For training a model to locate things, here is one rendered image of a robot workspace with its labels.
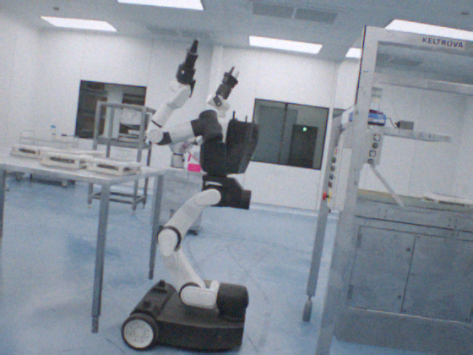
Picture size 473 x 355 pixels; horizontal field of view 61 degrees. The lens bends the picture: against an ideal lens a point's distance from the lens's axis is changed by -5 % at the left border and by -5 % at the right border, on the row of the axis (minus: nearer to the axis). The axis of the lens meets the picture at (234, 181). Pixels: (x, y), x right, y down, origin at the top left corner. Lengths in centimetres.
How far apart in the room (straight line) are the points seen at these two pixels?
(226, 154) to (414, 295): 148
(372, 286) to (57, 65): 730
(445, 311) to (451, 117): 600
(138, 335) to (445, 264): 188
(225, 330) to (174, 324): 28
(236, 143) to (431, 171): 649
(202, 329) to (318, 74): 621
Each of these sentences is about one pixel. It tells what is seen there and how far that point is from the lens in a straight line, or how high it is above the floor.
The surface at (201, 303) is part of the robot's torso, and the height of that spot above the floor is 26.
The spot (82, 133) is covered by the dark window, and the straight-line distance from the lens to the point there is 841.
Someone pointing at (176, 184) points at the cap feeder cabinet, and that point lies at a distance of 502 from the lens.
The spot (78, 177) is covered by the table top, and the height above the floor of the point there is 88.
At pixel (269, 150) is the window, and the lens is 774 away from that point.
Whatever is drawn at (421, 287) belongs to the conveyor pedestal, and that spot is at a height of 43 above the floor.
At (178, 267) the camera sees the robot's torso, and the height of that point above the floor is 43.
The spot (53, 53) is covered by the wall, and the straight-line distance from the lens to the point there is 882.
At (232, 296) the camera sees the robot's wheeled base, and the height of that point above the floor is 31.
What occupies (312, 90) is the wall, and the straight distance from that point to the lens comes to 786.
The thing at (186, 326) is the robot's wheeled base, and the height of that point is 16.
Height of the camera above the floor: 118
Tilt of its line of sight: 5 degrees down
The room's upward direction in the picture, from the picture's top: 7 degrees clockwise
